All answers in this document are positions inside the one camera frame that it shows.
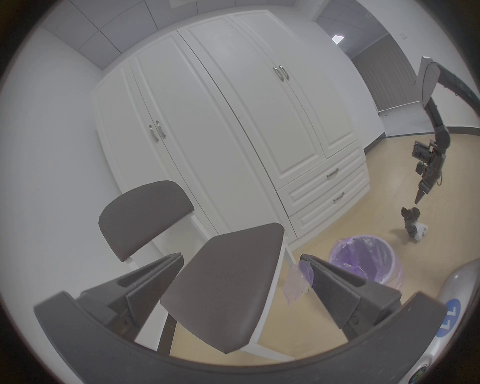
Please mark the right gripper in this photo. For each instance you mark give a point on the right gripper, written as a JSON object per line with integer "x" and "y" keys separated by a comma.
{"x": 432, "y": 179}

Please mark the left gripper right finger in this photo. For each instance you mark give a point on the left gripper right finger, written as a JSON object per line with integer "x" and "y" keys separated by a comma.
{"x": 348, "y": 296}

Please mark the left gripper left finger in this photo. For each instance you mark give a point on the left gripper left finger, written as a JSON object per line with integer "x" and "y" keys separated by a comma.
{"x": 150, "y": 292}

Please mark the purple plastic bag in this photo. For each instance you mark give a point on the purple plastic bag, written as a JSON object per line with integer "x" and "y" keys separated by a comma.
{"x": 360, "y": 258}

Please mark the purple plastic scrap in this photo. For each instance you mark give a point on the purple plastic scrap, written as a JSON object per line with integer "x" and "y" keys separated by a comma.
{"x": 296, "y": 281}

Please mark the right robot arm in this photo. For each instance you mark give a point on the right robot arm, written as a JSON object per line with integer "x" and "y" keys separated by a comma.
{"x": 438, "y": 123}

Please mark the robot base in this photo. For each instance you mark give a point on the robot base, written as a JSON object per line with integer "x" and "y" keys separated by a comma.
{"x": 457, "y": 300}

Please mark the crumpled black plastic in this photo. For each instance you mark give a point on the crumpled black plastic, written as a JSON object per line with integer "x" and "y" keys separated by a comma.
{"x": 409, "y": 217}

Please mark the white trash bin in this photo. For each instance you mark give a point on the white trash bin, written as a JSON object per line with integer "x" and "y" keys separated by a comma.
{"x": 393, "y": 277}

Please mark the white printed wrapper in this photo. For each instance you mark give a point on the white printed wrapper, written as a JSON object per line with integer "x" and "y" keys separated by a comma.
{"x": 420, "y": 232}

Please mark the grey and white chair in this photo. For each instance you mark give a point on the grey and white chair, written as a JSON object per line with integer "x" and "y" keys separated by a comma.
{"x": 225, "y": 285}

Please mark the grey curtain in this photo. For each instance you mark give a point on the grey curtain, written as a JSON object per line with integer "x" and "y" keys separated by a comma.
{"x": 390, "y": 71}

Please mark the square ceiling light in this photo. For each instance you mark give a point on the square ceiling light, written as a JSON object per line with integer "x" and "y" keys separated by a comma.
{"x": 338, "y": 39}

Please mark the white wardrobe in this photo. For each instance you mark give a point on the white wardrobe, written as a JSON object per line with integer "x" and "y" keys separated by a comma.
{"x": 243, "y": 112}

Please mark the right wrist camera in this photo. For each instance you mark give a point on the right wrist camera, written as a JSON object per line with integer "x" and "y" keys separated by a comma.
{"x": 420, "y": 167}

